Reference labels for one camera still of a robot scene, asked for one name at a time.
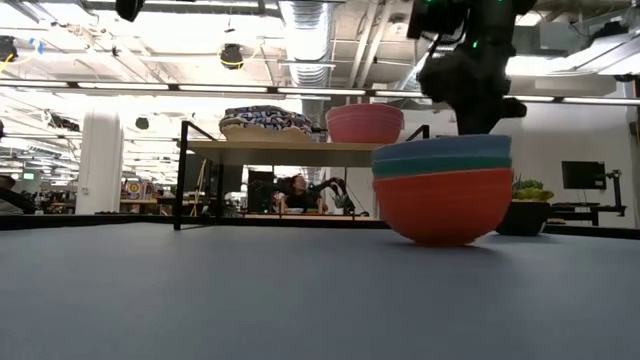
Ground black plant pot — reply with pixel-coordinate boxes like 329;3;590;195
495;199;552;238

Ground silver ceiling air duct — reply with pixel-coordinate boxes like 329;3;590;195
277;0;335;127

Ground white round column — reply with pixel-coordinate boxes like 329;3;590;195
74;109;125;217

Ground pink plastic bowl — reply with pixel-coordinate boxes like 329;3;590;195
324;102;406;146

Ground small green background plant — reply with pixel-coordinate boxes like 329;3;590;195
331;191;357;217

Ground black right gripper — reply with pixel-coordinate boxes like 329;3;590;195
416;40;528;137

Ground orange plastic bowl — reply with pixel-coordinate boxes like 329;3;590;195
372;167;515;248

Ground green succulent plant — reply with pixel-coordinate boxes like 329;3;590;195
511;174;556;203

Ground black computer monitor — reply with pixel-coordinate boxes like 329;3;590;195
560;160;608;191

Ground black-framed wooden shelf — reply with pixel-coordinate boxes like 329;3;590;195
172;119;432;232

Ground black background desk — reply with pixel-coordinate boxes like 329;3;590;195
548;201;627;227

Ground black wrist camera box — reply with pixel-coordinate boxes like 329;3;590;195
406;0;470;42

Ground blue plastic bowl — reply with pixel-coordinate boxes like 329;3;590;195
370;133;513;165

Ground linear ceiling light strip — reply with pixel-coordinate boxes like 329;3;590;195
0;78;640;107

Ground person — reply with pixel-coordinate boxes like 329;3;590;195
271;173;327;216

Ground black ceiling dome camera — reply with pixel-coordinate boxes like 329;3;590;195
218;42;246;71

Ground green plastic bowl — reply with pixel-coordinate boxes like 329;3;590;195
370;155;514;181

